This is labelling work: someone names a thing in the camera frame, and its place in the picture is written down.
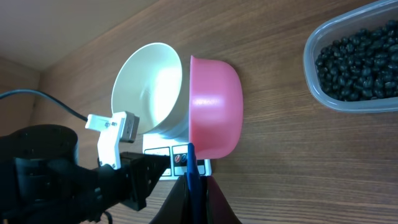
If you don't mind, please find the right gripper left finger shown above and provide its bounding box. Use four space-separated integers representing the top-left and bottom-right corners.
150 176 189 224

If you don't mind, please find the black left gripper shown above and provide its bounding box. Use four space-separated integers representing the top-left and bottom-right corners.
95 152 170 211

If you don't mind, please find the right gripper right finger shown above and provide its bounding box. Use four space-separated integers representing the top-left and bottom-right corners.
201 176 242 224

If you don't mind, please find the pink scoop blue handle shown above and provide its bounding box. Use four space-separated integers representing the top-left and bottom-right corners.
186 57 243 223

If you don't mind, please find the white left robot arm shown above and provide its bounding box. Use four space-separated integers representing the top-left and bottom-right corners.
1 124 170 223

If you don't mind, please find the white digital kitchen scale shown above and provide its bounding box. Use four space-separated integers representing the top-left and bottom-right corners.
142 132 213 181

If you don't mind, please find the white bowl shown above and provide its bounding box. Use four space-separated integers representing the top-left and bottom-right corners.
111 42 189 139

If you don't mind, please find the clear container of black beans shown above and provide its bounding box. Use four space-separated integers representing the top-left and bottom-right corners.
303 1 397 113

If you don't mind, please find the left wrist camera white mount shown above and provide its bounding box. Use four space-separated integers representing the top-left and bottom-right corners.
85 111 139 170

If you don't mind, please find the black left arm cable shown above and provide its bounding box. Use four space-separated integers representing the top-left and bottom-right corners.
0 89 90 123

